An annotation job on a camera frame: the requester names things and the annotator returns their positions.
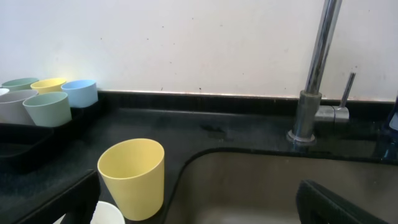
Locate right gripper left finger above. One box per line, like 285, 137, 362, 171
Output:
14, 169, 101, 224

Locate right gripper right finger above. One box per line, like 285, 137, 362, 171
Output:
295, 179, 391, 224

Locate yellow cup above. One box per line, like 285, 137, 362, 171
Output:
97, 138, 165, 222
30, 77, 67, 95

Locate black tray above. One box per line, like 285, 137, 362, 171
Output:
0, 98, 104, 175

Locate steel sink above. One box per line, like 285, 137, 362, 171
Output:
163, 147, 398, 224

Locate green cup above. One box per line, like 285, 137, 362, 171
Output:
22, 91, 73, 128
1, 77, 40, 92

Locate steel tap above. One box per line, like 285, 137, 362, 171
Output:
285, 0, 357, 146

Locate blue cup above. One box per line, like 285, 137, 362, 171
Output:
60, 79, 99, 109

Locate grey cup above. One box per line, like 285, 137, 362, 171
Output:
0, 89, 39, 126

